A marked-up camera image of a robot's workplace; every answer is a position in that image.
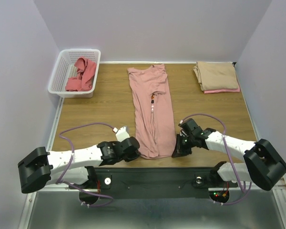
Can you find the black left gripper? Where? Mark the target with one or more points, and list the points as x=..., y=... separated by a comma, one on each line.
x=134, y=155

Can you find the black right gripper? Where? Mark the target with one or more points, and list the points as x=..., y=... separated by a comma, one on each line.
x=179, y=146

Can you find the pink printed t shirt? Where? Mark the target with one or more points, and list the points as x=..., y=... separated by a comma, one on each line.
x=154, y=117

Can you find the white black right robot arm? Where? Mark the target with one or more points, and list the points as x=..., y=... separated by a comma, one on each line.
x=260, y=163

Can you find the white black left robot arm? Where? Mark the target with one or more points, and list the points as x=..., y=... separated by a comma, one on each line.
x=41, y=167

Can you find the silver round knob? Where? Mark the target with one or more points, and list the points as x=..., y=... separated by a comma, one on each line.
x=199, y=180

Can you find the white round knob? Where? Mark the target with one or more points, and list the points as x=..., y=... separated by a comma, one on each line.
x=107, y=181

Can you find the circuit board with leds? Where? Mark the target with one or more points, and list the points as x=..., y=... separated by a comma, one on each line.
x=219, y=196

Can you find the folded pink t shirt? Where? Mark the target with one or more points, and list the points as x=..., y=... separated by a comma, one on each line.
x=237, y=90

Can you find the folded beige t shirt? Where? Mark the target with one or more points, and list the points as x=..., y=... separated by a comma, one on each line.
x=216, y=76

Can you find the crumpled red t shirt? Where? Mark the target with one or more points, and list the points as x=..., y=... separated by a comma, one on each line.
x=82, y=82

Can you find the white plastic basket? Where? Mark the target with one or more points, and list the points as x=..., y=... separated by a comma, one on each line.
x=65, y=68

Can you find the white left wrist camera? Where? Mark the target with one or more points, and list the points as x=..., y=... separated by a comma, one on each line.
x=122, y=133

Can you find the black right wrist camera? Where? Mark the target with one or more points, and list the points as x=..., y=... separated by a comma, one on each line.
x=190, y=127

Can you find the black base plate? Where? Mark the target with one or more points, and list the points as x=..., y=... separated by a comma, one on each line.
x=147, y=183

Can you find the aluminium frame rail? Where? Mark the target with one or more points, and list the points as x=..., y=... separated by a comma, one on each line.
x=237, y=193

